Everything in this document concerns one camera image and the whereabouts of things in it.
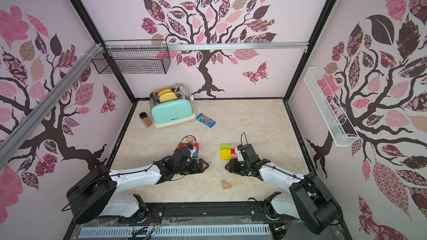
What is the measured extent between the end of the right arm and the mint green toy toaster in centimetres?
42

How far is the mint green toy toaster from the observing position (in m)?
0.97

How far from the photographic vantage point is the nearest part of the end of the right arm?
25.3 inches

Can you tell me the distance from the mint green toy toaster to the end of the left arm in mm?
347

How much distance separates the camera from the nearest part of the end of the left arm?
2.10ft
